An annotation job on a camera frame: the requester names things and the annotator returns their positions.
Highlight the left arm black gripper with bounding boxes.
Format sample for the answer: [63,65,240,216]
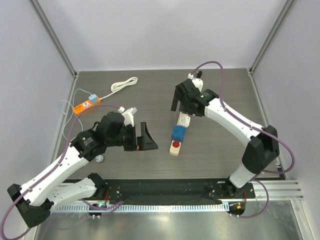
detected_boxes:
[107,122,158,151]

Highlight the white square plug adapter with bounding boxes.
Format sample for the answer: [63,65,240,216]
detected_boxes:
[177,112,191,128]

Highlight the blue cube plug adapter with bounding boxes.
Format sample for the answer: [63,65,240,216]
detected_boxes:
[171,125,187,143]

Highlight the white power cord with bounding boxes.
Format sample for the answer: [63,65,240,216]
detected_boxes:
[99,76,139,101]

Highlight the orange power strip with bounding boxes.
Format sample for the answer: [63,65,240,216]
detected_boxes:
[73,98,102,116]

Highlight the thin white usb cable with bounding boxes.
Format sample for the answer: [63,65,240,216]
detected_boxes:
[56,88,91,141]

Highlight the beige power strip red sockets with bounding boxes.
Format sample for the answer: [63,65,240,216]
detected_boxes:
[169,140,182,156]

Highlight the light blue usb charger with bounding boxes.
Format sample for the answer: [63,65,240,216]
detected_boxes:
[88,94,99,105]

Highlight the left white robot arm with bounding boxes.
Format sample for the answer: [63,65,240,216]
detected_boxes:
[7,110,158,228]

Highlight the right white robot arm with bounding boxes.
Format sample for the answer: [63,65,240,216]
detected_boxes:
[171,78,280,198]

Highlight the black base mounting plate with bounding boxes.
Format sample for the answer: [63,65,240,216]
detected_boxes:
[84,178,256,206]

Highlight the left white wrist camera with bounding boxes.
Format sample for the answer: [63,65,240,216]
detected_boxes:
[117,106,138,127]

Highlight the white slotted cable duct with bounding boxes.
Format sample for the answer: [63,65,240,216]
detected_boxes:
[54,202,230,214]

